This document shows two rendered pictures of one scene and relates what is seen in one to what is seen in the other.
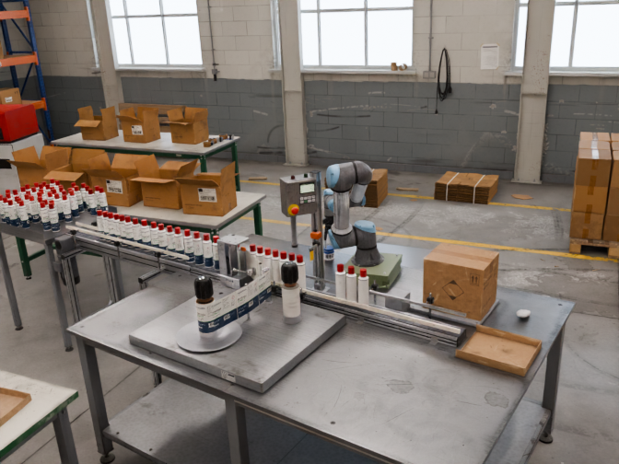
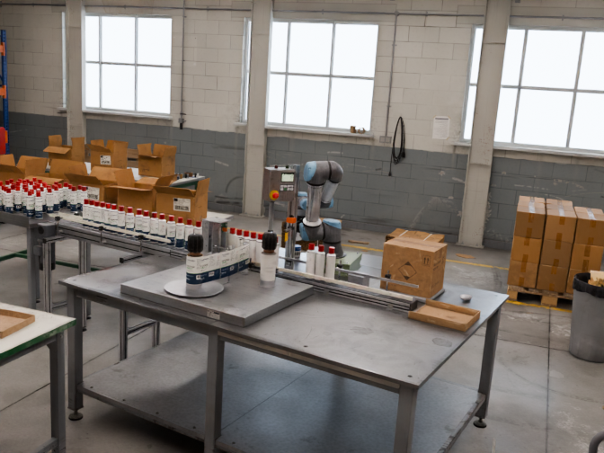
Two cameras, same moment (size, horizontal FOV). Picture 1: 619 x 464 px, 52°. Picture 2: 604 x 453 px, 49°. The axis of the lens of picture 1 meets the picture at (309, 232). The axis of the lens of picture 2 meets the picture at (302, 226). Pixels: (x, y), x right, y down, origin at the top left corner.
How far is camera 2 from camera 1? 0.90 m
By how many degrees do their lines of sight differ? 10
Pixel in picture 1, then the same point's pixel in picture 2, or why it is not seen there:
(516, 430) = (455, 405)
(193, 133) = (161, 166)
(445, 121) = (397, 183)
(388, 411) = (351, 343)
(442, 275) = (399, 257)
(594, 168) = (530, 220)
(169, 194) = (145, 203)
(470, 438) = (420, 360)
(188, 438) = (158, 395)
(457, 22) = (413, 94)
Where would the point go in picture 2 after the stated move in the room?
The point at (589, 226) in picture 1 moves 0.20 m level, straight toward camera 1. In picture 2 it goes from (524, 275) to (523, 280)
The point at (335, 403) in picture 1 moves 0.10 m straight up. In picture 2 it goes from (307, 336) to (308, 315)
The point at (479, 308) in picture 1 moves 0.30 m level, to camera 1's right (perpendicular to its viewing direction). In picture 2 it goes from (429, 287) to (482, 288)
